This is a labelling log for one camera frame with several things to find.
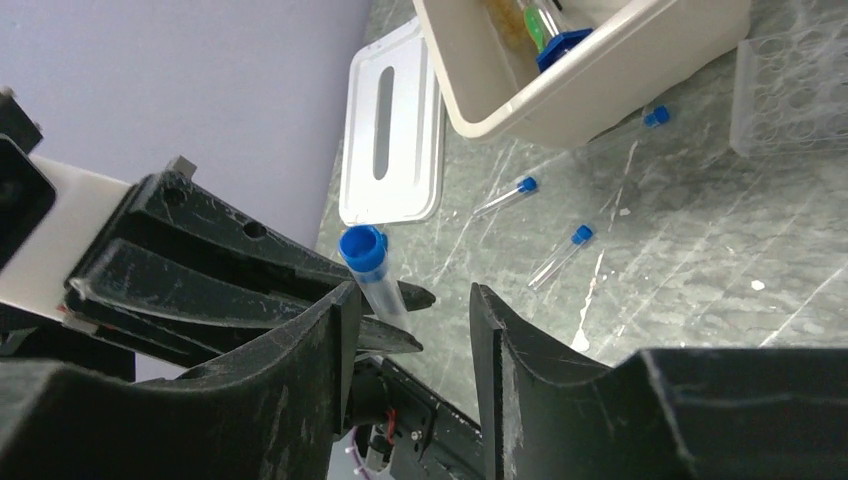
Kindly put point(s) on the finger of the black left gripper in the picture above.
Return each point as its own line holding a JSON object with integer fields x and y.
{"x": 252, "y": 245}
{"x": 95, "y": 293}

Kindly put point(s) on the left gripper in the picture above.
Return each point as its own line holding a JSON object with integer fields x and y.
{"x": 50, "y": 214}

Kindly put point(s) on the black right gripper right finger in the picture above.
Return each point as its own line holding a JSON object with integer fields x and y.
{"x": 549, "y": 412}

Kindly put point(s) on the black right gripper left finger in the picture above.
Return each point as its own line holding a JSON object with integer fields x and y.
{"x": 269, "y": 409}

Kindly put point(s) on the blue capped test tube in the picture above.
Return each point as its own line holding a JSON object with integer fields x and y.
{"x": 560, "y": 257}
{"x": 364, "y": 249}
{"x": 523, "y": 188}
{"x": 652, "y": 119}

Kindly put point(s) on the brown test tube brush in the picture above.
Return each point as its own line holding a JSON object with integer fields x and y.
{"x": 507, "y": 18}

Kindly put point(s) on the green plastic spoon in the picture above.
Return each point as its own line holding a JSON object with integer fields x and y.
{"x": 543, "y": 21}

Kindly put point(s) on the white bin lid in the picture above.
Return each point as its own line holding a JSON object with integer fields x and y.
{"x": 392, "y": 151}

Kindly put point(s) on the clear acrylic tube rack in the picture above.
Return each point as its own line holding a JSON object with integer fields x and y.
{"x": 790, "y": 92}

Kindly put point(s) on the beige plastic bin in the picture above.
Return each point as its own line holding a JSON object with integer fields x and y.
{"x": 635, "y": 51}

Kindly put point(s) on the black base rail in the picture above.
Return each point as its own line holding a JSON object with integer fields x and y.
{"x": 402, "y": 428}

